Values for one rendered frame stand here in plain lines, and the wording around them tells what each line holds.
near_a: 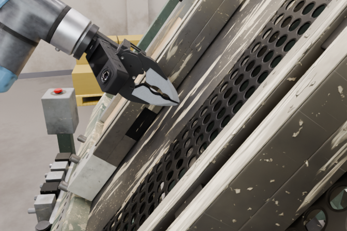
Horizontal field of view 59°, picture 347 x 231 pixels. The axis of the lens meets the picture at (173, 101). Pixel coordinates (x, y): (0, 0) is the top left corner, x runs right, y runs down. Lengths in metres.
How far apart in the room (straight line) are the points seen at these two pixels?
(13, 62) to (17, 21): 0.07
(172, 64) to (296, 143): 0.48
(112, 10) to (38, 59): 1.24
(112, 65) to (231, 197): 0.31
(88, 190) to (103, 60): 0.42
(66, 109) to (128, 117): 0.73
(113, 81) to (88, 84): 3.11
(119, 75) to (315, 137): 0.32
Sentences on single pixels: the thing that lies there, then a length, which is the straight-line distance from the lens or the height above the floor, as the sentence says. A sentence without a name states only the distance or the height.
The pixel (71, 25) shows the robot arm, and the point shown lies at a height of 1.35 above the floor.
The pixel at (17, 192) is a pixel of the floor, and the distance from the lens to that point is 2.50.
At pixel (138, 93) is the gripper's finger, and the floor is 1.22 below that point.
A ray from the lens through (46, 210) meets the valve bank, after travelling 1.11.
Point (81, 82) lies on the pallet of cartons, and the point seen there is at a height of 0.27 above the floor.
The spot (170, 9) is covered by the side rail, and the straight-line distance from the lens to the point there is 1.33.
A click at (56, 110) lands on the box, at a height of 0.87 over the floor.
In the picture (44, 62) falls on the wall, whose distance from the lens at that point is 4.80.
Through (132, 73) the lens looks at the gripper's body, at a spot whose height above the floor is 1.26.
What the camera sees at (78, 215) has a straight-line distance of 0.82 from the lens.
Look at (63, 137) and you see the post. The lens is 1.53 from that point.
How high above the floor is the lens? 1.44
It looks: 23 degrees down
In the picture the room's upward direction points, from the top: straight up
